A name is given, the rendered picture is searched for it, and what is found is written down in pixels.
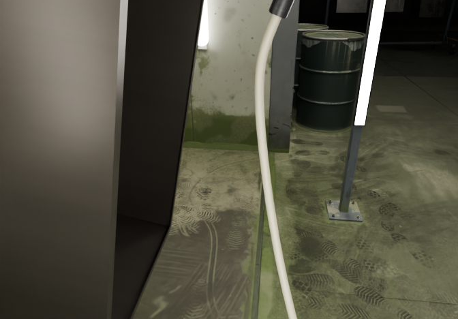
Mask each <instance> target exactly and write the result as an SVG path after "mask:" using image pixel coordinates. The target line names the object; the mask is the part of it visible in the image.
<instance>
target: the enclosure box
mask: <svg viewBox="0 0 458 319"><path fill-rule="evenodd" d="M203 7H204V0H0V319H132V318H133V317H134V314H135V311H136V309H137V306H138V304H139V302H140V300H141V297H142V294H143V292H144V289H145V288H146V286H147V283H148V281H149V278H150V276H151V274H152V271H153V269H154V266H155V263H156V262H157V259H158V257H159V254H160V252H161V250H162V248H163V245H164V243H165V240H166V238H167V236H168V233H169V231H170V228H171V226H172V217H173V212H174V204H175V198H176V193H177V184H178V179H179V171H180V165H181V156H182V151H183V143H184V137H185V128H186V123H187V115H188V110H189V101H190V95H191V90H192V82H193V77H194V68H195V62H196V54H197V49H198V40H199V35H200V26H201V21H202V12H203Z"/></svg>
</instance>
